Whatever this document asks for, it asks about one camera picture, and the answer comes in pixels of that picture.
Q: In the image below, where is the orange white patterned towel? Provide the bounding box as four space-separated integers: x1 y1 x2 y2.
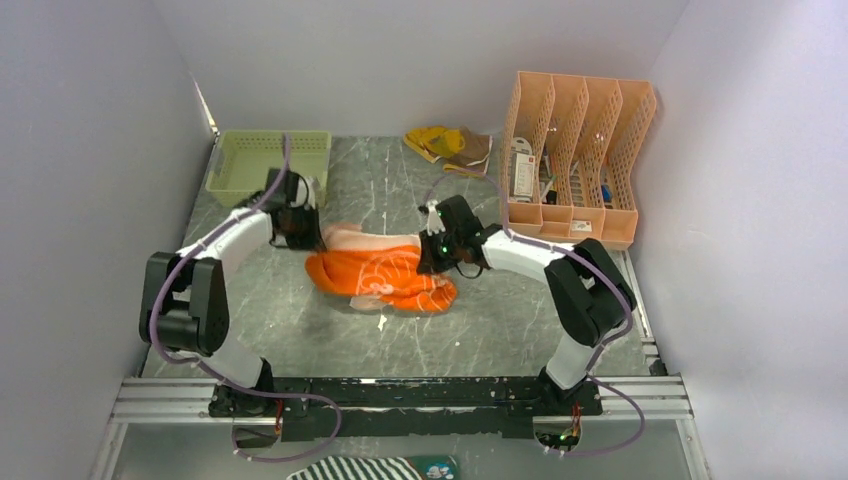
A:
305 223 458 314

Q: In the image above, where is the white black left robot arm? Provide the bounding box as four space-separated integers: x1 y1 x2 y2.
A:
139 168 323 418

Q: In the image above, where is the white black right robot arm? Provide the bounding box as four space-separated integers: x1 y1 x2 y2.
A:
417 195 638 414

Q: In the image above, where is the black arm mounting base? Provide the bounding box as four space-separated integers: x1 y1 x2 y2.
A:
206 376 603 442

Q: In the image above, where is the green plastic basket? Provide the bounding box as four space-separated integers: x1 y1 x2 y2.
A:
205 130 332 207

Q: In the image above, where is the yellow brown folded towel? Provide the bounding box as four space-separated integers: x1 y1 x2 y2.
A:
403 126 494 177

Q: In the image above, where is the white red paper card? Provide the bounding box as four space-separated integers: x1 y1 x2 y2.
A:
510 137 536 203

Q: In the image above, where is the small white box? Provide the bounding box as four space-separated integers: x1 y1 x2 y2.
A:
570 220 593 233

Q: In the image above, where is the orange plastic file organizer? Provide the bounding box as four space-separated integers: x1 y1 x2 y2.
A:
499 71 657 250

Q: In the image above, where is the teal patterned cloth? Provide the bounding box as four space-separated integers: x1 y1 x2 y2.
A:
404 455 461 480

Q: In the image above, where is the black white striped towel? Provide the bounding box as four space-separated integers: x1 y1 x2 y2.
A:
286 455 423 480

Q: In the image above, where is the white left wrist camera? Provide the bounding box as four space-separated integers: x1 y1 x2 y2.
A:
289 176 320 210

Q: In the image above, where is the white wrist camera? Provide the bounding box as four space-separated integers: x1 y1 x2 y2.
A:
418 199 445 236
289 176 320 210

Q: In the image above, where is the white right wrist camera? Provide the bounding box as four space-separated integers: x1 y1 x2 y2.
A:
418 199 445 236

